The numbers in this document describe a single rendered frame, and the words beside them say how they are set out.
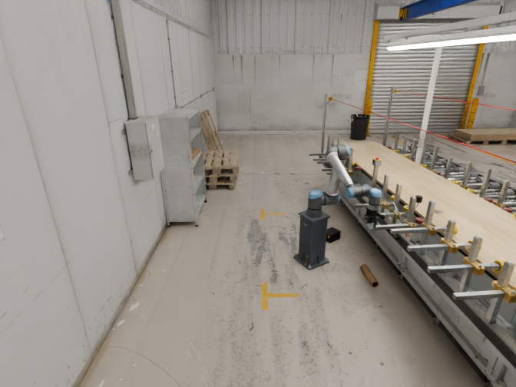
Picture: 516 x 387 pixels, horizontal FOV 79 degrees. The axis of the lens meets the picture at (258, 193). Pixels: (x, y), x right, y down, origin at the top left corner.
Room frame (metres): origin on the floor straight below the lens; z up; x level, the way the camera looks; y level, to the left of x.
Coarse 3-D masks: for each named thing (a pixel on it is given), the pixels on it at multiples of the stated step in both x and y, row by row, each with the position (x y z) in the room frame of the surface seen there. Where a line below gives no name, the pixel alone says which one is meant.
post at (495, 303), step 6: (504, 264) 1.49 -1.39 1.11; (510, 264) 1.47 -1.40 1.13; (504, 270) 1.48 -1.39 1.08; (510, 270) 1.47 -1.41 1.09; (504, 276) 1.47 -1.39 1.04; (510, 276) 1.47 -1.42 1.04; (498, 282) 1.49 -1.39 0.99; (504, 282) 1.46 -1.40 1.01; (492, 300) 1.49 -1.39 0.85; (498, 300) 1.46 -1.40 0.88; (492, 306) 1.48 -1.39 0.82; (498, 306) 1.47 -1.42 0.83; (492, 312) 1.47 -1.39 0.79; (492, 318) 1.46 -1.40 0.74
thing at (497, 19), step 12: (456, 24) 2.84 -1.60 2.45; (468, 24) 2.69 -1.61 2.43; (480, 24) 2.57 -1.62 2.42; (492, 24) 2.54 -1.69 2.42; (396, 36) 3.82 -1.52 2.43; (408, 36) 3.56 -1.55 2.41; (420, 36) 4.08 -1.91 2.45; (432, 72) 4.12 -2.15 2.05; (432, 84) 4.10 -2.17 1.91; (432, 96) 4.11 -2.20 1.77; (420, 132) 4.15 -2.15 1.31; (420, 144) 4.10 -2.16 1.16; (420, 156) 4.11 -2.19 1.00
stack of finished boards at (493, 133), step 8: (496, 128) 9.39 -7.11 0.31; (504, 128) 9.38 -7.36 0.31; (512, 128) 9.37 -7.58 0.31; (464, 136) 8.90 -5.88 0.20; (472, 136) 8.61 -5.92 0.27; (480, 136) 8.62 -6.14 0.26; (488, 136) 8.63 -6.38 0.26; (496, 136) 8.64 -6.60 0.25; (504, 136) 8.64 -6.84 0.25; (512, 136) 8.65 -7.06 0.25
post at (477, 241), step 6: (474, 240) 1.74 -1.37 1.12; (480, 240) 1.71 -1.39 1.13; (474, 246) 1.72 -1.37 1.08; (480, 246) 1.72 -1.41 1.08; (474, 252) 1.71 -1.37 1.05; (468, 258) 1.74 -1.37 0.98; (474, 258) 1.71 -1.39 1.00; (462, 276) 1.74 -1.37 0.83; (468, 276) 1.71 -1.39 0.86; (462, 282) 1.73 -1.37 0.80; (468, 282) 1.72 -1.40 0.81; (462, 288) 1.72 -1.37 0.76
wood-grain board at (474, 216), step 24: (336, 144) 5.20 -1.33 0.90; (360, 144) 5.18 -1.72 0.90; (384, 168) 3.89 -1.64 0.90; (408, 168) 3.88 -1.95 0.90; (408, 192) 3.08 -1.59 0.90; (432, 192) 3.07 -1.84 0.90; (456, 192) 3.06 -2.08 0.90; (456, 216) 2.51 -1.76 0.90; (480, 216) 2.51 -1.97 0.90; (504, 216) 2.50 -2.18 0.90; (456, 240) 2.09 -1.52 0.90; (504, 240) 2.09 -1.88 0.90
